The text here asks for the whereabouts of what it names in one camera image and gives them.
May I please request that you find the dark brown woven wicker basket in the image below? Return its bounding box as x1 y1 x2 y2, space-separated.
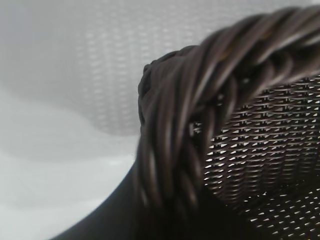
51 4 320 240

